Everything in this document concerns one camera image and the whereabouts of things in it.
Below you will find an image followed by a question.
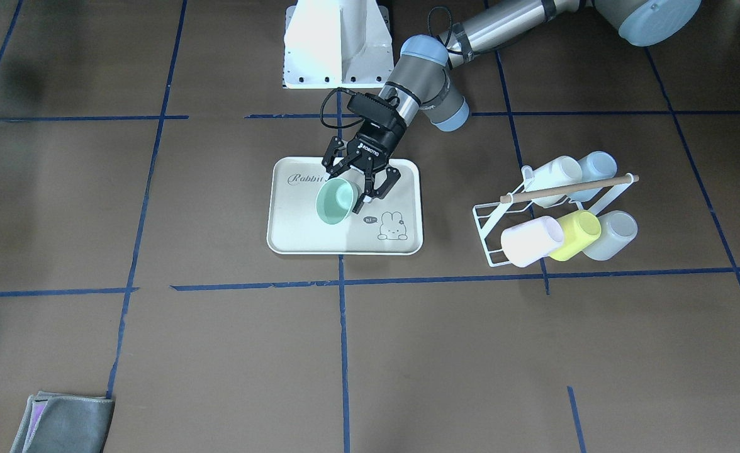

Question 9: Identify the grey folded cloth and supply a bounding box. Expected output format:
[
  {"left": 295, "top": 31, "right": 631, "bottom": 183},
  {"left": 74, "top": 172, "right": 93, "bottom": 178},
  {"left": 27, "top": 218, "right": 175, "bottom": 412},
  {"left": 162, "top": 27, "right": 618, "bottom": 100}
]
[{"left": 10, "top": 391, "right": 116, "bottom": 452}]

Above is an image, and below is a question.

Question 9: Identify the cream rabbit tray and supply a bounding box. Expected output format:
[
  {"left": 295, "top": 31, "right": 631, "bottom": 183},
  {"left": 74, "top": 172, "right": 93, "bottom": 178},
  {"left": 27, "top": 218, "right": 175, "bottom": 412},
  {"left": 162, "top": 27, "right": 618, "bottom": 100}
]
[{"left": 266, "top": 157, "right": 423, "bottom": 255}]

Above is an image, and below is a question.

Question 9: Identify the green cup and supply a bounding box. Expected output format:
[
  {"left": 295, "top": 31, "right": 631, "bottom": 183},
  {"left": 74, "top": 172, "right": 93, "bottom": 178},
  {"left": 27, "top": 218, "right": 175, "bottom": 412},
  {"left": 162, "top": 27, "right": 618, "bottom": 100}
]
[{"left": 315, "top": 177, "right": 361, "bottom": 225}]

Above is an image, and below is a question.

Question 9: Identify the pink cup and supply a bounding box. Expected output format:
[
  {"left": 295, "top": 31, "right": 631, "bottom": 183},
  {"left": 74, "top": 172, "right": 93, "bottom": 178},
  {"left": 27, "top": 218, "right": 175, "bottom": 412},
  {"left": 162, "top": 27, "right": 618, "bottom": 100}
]
[{"left": 500, "top": 216, "right": 565, "bottom": 267}]

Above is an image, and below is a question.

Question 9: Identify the light blue cup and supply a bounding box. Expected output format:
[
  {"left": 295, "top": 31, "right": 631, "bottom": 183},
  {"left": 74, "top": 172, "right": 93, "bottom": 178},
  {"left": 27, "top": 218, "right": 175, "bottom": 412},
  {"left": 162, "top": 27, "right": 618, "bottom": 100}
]
[{"left": 569, "top": 151, "right": 618, "bottom": 203}]

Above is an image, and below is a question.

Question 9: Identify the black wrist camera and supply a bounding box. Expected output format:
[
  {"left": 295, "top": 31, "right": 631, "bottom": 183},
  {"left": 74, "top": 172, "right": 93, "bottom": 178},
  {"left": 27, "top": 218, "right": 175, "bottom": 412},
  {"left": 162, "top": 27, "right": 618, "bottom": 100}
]
[{"left": 347, "top": 94, "right": 398, "bottom": 124}]

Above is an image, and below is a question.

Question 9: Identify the white cup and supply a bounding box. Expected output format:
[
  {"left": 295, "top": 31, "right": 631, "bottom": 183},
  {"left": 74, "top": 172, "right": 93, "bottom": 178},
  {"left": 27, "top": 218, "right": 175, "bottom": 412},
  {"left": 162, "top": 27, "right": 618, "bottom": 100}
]
[{"left": 525, "top": 155, "right": 583, "bottom": 192}]

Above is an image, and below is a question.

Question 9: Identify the white pedestal column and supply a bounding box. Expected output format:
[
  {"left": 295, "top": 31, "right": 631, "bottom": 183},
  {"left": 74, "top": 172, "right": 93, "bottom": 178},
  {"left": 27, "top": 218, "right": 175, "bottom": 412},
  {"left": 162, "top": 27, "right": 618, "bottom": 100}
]
[{"left": 282, "top": 1, "right": 394, "bottom": 89}]

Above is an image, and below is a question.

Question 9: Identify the white wire cup rack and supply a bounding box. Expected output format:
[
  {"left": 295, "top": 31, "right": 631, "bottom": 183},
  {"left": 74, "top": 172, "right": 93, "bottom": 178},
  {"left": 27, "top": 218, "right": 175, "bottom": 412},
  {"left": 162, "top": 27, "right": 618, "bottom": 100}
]
[{"left": 473, "top": 165, "right": 640, "bottom": 267}]

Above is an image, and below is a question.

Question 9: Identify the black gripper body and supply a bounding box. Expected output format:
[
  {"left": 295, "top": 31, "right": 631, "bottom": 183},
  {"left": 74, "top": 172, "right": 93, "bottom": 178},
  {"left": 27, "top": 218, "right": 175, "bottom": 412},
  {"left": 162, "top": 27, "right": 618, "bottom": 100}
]
[{"left": 327, "top": 118, "right": 408, "bottom": 183}]

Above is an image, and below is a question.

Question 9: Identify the grey cup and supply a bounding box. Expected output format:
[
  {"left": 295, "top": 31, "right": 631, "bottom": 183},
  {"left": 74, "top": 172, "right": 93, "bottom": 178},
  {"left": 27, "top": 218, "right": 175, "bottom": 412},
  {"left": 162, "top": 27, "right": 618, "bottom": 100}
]
[{"left": 582, "top": 210, "right": 639, "bottom": 261}]

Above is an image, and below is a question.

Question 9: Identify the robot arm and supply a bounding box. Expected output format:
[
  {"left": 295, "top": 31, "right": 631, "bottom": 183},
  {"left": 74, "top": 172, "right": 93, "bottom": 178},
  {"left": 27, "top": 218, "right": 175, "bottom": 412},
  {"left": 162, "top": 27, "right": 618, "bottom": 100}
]
[{"left": 317, "top": 1, "right": 701, "bottom": 223}]

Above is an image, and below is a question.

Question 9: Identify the yellow cup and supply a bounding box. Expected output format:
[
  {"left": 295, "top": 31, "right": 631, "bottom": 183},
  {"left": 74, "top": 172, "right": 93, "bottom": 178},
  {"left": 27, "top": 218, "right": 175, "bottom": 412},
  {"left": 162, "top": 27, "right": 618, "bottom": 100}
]
[{"left": 549, "top": 210, "right": 602, "bottom": 262}]

